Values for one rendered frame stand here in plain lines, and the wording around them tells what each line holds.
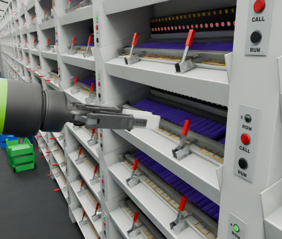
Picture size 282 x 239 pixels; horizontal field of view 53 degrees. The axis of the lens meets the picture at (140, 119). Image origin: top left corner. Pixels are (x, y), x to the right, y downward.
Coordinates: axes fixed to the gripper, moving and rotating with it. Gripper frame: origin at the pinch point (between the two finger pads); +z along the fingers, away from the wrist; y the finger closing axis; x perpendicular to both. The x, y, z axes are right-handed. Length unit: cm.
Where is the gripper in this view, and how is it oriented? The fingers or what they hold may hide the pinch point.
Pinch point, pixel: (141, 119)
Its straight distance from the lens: 59.6
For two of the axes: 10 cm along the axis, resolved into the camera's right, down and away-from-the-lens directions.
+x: 1.8, -9.7, -1.6
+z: 8.7, 0.8, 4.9
